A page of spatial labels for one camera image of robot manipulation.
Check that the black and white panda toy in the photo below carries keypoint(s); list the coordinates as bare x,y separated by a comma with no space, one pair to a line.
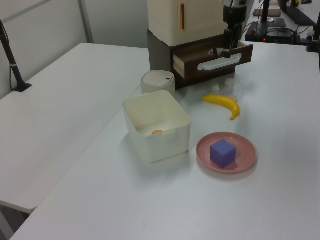
216,51

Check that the pink plate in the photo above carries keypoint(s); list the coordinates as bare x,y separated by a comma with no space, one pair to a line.
245,150

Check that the small white garlic pieces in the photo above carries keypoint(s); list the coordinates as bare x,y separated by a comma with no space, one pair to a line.
229,82

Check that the dark brown drawer cabinet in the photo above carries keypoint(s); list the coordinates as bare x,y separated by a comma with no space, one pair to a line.
160,52

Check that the black camera stand with clamp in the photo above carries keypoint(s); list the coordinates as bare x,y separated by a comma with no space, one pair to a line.
15,72

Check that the black electronics box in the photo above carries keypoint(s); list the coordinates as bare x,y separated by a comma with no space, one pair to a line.
280,35

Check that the cream open plastic bin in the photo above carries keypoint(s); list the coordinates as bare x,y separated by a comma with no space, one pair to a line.
160,147

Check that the small white lidded trash can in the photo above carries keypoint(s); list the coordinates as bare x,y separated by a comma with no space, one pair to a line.
157,82

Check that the brown flat notebook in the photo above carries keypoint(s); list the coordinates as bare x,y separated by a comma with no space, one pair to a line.
272,12

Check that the black clamp mount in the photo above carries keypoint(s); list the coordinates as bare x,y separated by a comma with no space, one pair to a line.
313,37

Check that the small orange fruit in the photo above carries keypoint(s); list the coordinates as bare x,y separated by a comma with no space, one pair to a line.
157,132

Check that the white garlic bulb middle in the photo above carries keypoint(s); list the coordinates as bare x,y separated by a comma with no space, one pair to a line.
216,88

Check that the yellow banana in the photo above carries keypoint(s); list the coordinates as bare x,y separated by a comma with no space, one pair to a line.
225,101

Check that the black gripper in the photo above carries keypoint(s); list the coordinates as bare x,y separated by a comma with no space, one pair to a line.
235,15

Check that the purple cube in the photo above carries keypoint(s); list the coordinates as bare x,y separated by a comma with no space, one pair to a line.
222,153

